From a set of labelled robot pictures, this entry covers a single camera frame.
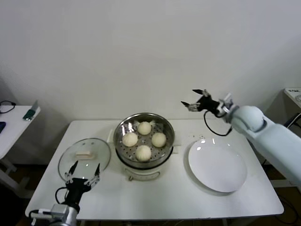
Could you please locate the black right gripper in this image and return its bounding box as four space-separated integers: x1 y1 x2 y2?
181 89 222 115

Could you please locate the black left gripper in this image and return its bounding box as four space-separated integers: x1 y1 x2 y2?
64 161 101 205

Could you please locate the glass lid with white handle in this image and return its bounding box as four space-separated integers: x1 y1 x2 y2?
58 137 111 183

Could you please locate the white steamed baozi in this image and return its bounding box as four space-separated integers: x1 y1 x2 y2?
122 133 138 147
151 132 167 148
137 121 152 136
135 145 152 162

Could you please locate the stainless steel steamer basket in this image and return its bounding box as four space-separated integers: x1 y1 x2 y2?
114 113 176 169

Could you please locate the white electric cooker base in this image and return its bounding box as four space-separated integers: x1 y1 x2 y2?
107 129 183 182

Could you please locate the white round plate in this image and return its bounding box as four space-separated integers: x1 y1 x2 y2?
188 138 248 194

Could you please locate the white side table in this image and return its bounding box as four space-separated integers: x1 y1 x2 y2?
0 105 42 200

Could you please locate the green and grey flat tool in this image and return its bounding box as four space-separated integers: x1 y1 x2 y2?
23 100 40 121

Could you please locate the white side cabinet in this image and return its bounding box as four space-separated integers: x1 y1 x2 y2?
283 87 301 106

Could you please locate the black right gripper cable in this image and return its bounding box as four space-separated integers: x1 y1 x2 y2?
203 110 233 137

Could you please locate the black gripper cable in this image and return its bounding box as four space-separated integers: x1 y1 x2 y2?
55 187 69 205
203 110 233 137

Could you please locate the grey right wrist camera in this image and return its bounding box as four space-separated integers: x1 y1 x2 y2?
216 93 236 118

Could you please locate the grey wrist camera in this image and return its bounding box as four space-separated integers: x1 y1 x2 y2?
216 93 236 118
28 204 57 221

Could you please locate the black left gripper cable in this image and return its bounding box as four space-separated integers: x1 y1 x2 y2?
55 187 69 205

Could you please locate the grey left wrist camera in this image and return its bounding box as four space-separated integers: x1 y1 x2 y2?
28 204 57 221

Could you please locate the black power cable with adapter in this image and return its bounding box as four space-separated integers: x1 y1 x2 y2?
283 113 301 129

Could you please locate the black cable on side table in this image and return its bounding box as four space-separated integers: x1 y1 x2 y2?
0 100 17 113

